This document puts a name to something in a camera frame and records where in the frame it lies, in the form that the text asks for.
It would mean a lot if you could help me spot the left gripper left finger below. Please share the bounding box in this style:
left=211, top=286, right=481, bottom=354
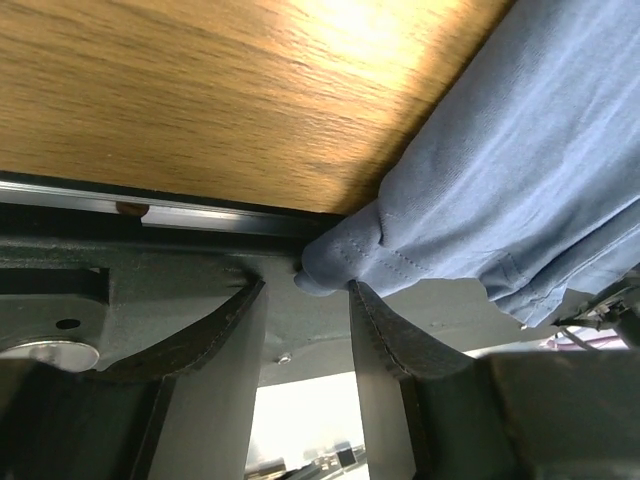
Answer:
left=1, top=279, right=266, bottom=479

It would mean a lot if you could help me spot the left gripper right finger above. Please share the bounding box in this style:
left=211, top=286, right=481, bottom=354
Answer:
left=349, top=282, right=639, bottom=479

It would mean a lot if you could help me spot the blue tank top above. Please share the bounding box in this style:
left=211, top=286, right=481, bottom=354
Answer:
left=295, top=1, right=639, bottom=327

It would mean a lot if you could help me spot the aluminium frame rail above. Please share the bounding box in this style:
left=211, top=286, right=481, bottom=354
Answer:
left=1, top=180, right=322, bottom=238

